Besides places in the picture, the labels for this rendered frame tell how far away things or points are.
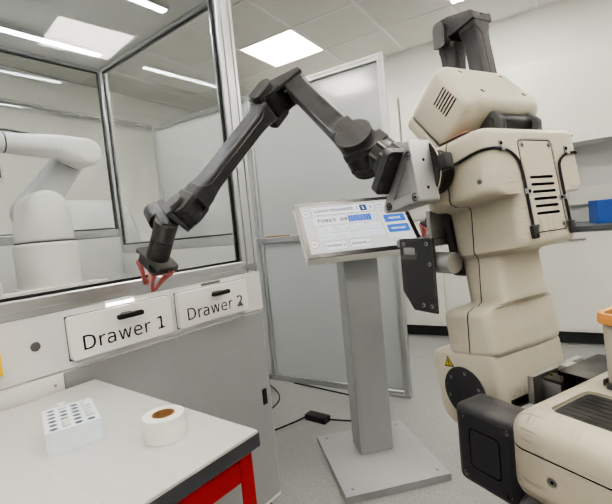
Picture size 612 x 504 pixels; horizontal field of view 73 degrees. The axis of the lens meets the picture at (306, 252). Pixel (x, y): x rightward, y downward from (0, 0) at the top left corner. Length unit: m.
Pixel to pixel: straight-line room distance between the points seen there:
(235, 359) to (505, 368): 0.93
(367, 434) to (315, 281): 1.13
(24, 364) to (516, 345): 1.07
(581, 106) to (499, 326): 3.29
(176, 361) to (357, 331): 0.85
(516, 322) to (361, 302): 1.04
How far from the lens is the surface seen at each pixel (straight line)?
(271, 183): 2.94
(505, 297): 0.88
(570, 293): 3.71
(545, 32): 4.59
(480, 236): 0.88
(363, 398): 1.99
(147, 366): 1.32
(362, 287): 1.86
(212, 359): 1.46
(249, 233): 1.55
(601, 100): 4.07
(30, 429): 1.01
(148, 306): 1.27
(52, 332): 1.19
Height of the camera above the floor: 1.09
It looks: 4 degrees down
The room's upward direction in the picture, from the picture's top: 6 degrees counter-clockwise
